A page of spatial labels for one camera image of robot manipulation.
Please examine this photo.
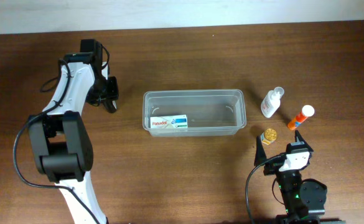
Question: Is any right black cable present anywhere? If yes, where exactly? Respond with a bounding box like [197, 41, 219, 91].
[245, 155, 284, 224]

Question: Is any clear plastic container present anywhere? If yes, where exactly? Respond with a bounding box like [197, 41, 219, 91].
[142, 89, 247, 137]

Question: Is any Panadol medicine box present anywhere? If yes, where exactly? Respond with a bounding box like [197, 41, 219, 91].
[149, 114, 188, 129]

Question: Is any black cable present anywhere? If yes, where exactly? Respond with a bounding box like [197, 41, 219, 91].
[12, 43, 111, 224]
[245, 155, 284, 224]

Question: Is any orange tube white cap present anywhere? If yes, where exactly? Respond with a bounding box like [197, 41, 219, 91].
[287, 105, 315, 130]

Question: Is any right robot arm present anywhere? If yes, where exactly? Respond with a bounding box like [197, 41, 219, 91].
[254, 131, 327, 224]

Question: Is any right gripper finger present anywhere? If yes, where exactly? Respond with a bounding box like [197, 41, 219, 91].
[294, 130, 313, 152]
[254, 136, 267, 166]

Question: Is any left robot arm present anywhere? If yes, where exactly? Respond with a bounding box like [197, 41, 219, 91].
[23, 39, 119, 223]

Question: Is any dark bottle white cap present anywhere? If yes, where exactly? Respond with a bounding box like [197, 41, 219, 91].
[103, 100, 117, 113]

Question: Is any white spray bottle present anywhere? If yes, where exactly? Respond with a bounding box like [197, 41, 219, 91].
[261, 86, 284, 118]

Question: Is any small jar gold lid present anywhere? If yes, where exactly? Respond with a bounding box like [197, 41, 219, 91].
[260, 128, 278, 145]

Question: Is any left black cable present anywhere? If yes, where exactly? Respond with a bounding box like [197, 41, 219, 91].
[12, 43, 111, 224]

